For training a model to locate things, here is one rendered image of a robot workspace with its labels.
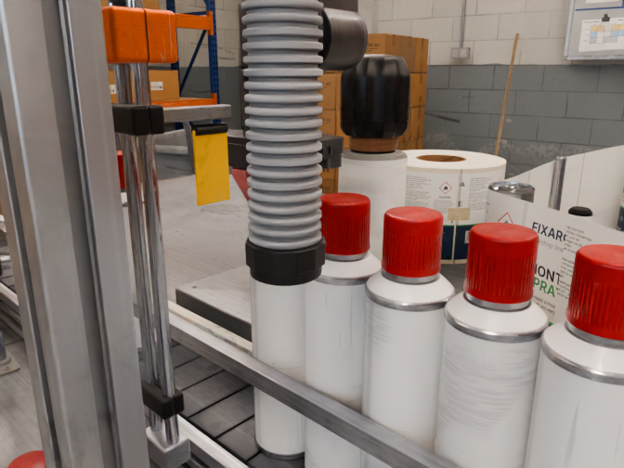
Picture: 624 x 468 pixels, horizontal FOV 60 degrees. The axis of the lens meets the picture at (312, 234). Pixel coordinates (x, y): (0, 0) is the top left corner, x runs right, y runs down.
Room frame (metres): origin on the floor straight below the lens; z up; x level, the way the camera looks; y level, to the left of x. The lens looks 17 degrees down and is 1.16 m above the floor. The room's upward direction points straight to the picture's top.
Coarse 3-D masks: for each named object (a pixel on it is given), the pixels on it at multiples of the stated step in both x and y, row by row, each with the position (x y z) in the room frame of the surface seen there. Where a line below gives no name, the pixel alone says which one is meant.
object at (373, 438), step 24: (192, 336) 0.38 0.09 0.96; (216, 360) 0.36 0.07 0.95; (240, 360) 0.34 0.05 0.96; (264, 384) 0.32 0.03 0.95; (288, 384) 0.31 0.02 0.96; (312, 408) 0.29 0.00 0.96; (336, 408) 0.29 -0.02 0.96; (336, 432) 0.28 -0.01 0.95; (360, 432) 0.27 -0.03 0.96; (384, 432) 0.26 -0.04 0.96; (384, 456) 0.25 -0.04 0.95; (408, 456) 0.24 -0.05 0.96; (432, 456) 0.24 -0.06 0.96
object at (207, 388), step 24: (0, 240) 0.89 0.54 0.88; (192, 360) 0.49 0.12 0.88; (192, 384) 0.44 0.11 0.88; (216, 384) 0.44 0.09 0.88; (240, 384) 0.44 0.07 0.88; (192, 408) 0.41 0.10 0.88; (216, 408) 0.41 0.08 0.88; (240, 408) 0.41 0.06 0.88; (216, 432) 0.37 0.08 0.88; (240, 432) 0.37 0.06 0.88; (240, 456) 0.34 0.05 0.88; (264, 456) 0.34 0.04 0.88
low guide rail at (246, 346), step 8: (0, 216) 0.91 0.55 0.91; (168, 304) 0.55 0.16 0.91; (176, 312) 0.53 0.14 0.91; (184, 312) 0.52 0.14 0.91; (192, 320) 0.51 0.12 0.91; (200, 320) 0.50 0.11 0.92; (208, 320) 0.50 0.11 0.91; (200, 328) 0.50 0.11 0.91; (208, 328) 0.49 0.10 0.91; (216, 328) 0.49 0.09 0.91; (216, 336) 0.48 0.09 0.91; (224, 336) 0.47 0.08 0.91; (232, 336) 0.47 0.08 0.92; (232, 344) 0.46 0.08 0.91; (240, 344) 0.45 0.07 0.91; (248, 344) 0.45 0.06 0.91; (248, 352) 0.44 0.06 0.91
